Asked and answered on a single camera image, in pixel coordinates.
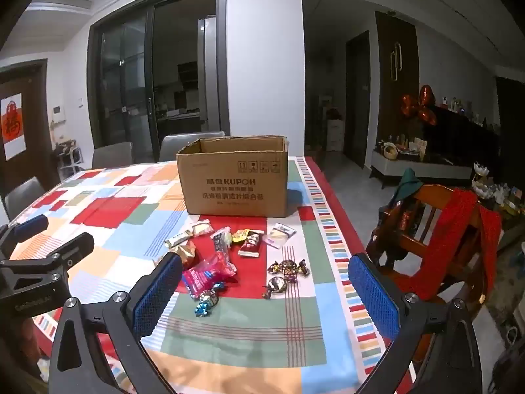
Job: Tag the pink snack packet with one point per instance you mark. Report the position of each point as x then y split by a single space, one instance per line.
205 275

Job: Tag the red and white door poster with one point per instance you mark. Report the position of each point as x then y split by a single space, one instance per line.
12 127

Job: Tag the blue foil candy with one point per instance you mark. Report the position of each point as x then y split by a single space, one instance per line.
204 307

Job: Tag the green cloth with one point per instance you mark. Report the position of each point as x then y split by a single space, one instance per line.
406 186

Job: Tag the dark striped snack packet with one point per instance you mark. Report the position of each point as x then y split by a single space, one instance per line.
220 242

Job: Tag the dark foil wrapped candy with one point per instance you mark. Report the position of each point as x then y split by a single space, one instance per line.
299 271
275 286
281 266

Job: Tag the white wall intercom panel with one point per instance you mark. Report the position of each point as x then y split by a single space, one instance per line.
59 114

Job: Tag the red snack packet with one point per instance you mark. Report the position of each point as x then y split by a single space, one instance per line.
250 246

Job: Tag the dark cabinet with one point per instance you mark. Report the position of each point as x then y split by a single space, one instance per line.
459 135

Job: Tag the red foil balloon cluster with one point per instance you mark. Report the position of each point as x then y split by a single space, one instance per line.
426 98

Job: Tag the white lotus ornament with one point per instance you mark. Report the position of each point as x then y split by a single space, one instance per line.
484 182

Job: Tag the yellow snack packet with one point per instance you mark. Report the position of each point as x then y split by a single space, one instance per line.
240 236

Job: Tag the green candy in clear wrapper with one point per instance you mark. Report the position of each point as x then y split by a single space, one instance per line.
178 238

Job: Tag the white and purple snack packet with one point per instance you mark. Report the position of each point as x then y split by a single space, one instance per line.
281 234

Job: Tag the white sideboard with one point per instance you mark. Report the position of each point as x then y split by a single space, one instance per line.
418 168

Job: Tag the dark sliding glass door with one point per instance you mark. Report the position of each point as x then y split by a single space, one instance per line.
123 78

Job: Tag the gold foil snack packet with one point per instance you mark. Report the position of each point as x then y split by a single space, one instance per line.
184 251

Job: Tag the woven basket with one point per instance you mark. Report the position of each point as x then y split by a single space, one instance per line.
389 151

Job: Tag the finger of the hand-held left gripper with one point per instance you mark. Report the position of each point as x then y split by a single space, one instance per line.
71 250
28 225

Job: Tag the white stool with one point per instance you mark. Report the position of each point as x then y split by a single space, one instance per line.
70 156

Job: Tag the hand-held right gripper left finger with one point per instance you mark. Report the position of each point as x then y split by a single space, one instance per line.
158 295

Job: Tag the dark interior door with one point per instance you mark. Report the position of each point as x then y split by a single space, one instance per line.
357 98

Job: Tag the wooden chair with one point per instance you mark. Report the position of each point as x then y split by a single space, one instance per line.
434 262

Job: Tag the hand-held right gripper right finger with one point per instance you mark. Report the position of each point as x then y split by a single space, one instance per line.
373 295

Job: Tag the brown cardboard box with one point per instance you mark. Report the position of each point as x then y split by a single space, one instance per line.
233 176

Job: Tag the brown wooden door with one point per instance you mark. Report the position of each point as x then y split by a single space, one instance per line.
37 131

